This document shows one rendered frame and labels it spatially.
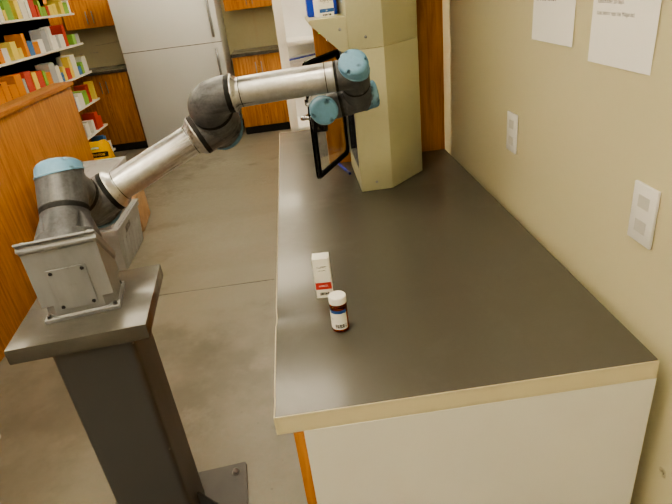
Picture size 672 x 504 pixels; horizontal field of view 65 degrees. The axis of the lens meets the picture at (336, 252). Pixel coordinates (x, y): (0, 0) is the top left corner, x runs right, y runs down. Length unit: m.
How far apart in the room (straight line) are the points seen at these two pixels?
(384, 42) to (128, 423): 1.35
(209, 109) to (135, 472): 1.04
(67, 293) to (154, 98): 5.59
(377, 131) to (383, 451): 1.11
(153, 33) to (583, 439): 6.26
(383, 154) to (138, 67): 5.29
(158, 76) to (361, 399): 6.12
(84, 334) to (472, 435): 0.89
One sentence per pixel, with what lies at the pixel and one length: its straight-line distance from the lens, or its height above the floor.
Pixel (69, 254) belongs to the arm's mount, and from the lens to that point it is 1.39.
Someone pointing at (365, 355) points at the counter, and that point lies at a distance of 1.07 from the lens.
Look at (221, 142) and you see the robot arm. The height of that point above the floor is 1.24.
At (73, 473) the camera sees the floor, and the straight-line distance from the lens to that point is 2.49.
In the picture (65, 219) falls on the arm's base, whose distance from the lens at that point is 1.40.
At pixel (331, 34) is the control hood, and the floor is 1.46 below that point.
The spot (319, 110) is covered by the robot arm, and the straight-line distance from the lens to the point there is 1.46.
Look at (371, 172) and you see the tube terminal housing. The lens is 1.86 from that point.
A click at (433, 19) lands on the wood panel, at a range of 2.19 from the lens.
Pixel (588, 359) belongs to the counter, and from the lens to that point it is 1.10.
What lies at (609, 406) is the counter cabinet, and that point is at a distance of 1.15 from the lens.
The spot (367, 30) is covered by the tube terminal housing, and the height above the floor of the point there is 1.46.
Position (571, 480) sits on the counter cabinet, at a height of 0.66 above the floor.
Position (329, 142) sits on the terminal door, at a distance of 1.97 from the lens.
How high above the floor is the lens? 1.61
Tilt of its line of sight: 27 degrees down
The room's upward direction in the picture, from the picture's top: 7 degrees counter-clockwise
